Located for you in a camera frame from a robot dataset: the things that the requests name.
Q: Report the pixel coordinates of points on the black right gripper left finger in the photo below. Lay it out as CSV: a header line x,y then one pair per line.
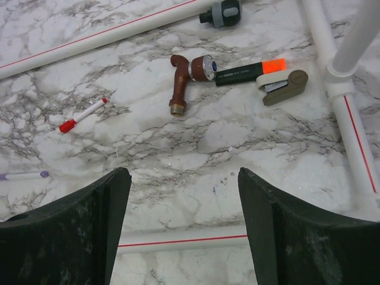
x,y
72,240

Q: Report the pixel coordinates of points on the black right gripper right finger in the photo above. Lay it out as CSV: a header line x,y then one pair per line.
x,y
295,242

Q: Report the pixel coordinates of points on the brown water faucet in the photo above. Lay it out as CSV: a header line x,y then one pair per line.
x,y
200,69

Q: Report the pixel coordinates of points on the purple white marker pen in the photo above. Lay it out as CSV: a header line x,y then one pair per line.
x,y
24,175

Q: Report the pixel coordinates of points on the red white marker pen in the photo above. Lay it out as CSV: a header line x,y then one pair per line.
x,y
70,124

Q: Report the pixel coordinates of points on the beige mini stapler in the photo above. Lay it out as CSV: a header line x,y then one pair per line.
x,y
282,85

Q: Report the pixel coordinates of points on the black orange highlighter marker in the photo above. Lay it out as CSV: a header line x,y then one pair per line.
x,y
249,73

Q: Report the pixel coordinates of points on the dark grey hose nozzle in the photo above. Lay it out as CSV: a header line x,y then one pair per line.
x,y
227,13

